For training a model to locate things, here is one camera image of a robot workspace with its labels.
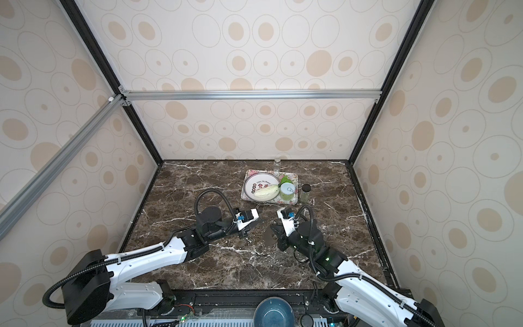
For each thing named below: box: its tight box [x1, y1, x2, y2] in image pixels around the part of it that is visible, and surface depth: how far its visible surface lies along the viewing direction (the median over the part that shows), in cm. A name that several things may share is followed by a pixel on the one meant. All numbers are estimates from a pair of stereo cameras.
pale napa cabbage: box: [254, 184, 280, 199], surface depth 104 cm
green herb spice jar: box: [299, 183, 312, 205], surface depth 99 cm
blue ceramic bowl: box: [253, 296, 296, 327], surface depth 71 cm
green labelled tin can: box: [279, 181, 296, 201], surface depth 102 cm
